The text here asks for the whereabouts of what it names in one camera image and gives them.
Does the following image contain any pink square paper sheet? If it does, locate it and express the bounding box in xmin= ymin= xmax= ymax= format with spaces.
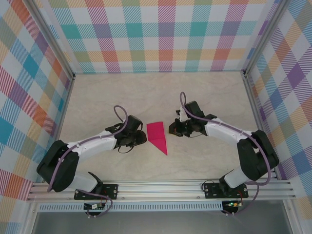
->
xmin=146 ymin=121 xmax=168 ymax=156

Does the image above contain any grey metal panel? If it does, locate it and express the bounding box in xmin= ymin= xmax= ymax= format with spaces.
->
xmin=31 ymin=211 xmax=293 ymax=234

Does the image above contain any left gripper thin black cable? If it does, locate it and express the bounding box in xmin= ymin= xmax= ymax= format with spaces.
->
xmin=117 ymin=143 xmax=134 ymax=155

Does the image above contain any aluminium mounting rail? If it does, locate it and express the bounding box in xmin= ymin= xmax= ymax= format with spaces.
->
xmin=26 ymin=179 xmax=297 ymax=202

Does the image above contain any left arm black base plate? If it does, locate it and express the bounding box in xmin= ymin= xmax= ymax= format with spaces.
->
xmin=74 ymin=184 xmax=119 ymax=201

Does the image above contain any aluminium side rail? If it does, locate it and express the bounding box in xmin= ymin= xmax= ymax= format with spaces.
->
xmin=41 ymin=75 xmax=76 ymax=183
xmin=242 ymin=70 xmax=280 ymax=181

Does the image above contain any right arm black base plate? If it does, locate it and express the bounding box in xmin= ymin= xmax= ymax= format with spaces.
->
xmin=203 ymin=182 xmax=249 ymax=199

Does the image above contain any perforated metal cable tray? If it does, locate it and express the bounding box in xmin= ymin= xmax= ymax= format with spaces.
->
xmin=38 ymin=201 xmax=224 ymax=212

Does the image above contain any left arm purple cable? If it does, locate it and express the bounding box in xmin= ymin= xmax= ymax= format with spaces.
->
xmin=46 ymin=105 xmax=129 ymax=219

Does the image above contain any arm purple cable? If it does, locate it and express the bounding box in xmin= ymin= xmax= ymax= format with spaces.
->
xmin=179 ymin=92 xmax=272 ymax=216
xmin=46 ymin=105 xmax=129 ymax=219

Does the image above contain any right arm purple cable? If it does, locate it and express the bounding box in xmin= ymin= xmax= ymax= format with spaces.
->
xmin=179 ymin=92 xmax=272 ymax=216

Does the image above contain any aluminium frame post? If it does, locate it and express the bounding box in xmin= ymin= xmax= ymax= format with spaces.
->
xmin=25 ymin=0 xmax=76 ymax=80
xmin=241 ymin=0 xmax=294 ymax=78

